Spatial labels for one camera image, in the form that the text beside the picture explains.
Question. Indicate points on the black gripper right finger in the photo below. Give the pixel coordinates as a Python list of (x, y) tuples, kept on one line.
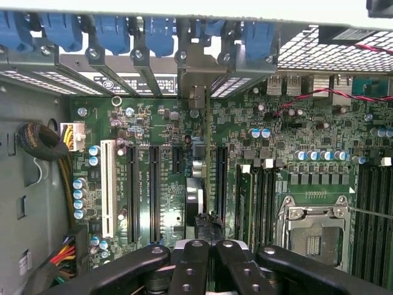
[(307, 270)]

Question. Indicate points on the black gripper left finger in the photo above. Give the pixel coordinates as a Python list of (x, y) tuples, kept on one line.
[(129, 270)]

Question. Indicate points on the silver CPU socket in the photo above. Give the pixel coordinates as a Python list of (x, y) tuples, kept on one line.
[(313, 239)]

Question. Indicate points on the black main power connector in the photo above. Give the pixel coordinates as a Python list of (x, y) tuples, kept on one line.
[(81, 246)]

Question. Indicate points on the black RAM slot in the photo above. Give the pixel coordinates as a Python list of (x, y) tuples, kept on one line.
[(388, 221), (379, 221), (263, 212), (271, 212), (358, 221), (369, 221), (256, 212)]

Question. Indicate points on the long black expansion slot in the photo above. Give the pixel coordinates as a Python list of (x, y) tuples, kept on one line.
[(134, 196), (155, 196), (221, 184)]

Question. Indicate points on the white PCI expansion slot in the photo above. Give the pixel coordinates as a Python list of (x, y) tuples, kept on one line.
[(109, 190)]

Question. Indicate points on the thin socket locking lever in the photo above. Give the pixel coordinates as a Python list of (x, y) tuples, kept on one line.
[(371, 212)]

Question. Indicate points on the open grey PC case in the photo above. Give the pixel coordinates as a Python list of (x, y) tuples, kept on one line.
[(18, 184)]

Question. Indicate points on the green motherboard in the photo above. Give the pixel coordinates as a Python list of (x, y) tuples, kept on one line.
[(307, 129)]

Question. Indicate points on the white power connector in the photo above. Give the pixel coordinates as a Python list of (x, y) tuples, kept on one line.
[(76, 136)]

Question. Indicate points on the silver port block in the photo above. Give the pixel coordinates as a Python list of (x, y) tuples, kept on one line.
[(340, 89), (319, 84)]

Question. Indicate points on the silver USB port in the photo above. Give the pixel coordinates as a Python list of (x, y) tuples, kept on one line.
[(293, 86), (274, 86)]

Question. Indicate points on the teal port connector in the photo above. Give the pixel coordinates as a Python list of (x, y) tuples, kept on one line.
[(368, 87)]

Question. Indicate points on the perforated metal slot cover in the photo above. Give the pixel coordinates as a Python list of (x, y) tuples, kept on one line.
[(67, 83), (230, 87), (30, 81)]

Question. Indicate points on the blue card retention clip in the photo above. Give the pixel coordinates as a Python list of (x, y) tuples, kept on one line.
[(112, 33), (212, 27), (63, 30), (159, 37), (13, 30), (258, 40)]

